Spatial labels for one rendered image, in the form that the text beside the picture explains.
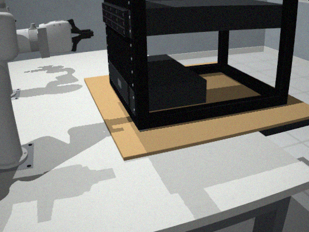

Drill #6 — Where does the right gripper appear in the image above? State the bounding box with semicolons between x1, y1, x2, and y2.
39;19;94;53

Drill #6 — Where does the black metal rack frame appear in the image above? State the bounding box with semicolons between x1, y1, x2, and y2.
104;0;298;131

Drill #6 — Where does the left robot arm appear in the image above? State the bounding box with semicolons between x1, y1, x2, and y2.
0;0;17;97

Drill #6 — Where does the tan flat board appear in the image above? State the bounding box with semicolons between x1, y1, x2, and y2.
84;72;309;161

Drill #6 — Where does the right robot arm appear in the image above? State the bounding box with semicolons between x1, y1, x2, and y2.
0;12;50;169

